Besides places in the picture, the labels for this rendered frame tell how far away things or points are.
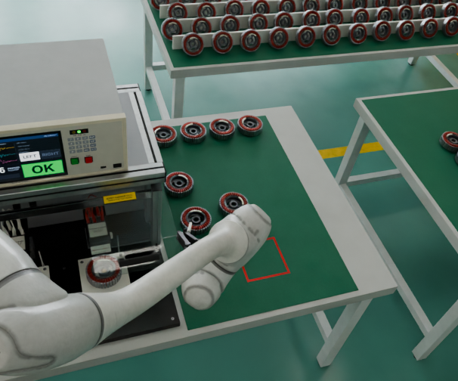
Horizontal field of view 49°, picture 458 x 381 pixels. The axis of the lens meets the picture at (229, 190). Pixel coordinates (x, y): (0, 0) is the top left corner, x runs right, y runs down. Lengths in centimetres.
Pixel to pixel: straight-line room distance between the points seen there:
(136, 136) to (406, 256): 185
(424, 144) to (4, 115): 179
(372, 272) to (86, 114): 112
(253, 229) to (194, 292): 20
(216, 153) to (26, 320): 146
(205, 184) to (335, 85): 219
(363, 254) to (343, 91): 220
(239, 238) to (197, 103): 247
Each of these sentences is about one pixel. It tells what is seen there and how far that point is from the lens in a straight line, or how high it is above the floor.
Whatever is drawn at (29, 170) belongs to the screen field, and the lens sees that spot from 150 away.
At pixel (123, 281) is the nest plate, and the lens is 170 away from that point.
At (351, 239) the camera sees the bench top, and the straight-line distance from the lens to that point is 197.
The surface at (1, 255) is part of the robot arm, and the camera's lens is 87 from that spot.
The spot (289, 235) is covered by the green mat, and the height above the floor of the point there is 75.
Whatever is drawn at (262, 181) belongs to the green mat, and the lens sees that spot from 206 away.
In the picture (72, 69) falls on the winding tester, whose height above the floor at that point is 132.
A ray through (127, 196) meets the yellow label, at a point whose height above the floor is 107.
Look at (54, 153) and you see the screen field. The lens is 146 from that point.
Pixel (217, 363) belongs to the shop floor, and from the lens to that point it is 243.
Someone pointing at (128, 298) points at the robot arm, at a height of 136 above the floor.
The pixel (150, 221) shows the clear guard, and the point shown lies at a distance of 148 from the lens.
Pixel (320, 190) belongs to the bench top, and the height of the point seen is 75.
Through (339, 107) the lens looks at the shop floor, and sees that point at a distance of 381.
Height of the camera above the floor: 223
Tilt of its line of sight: 48 degrees down
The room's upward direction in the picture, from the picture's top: 10 degrees clockwise
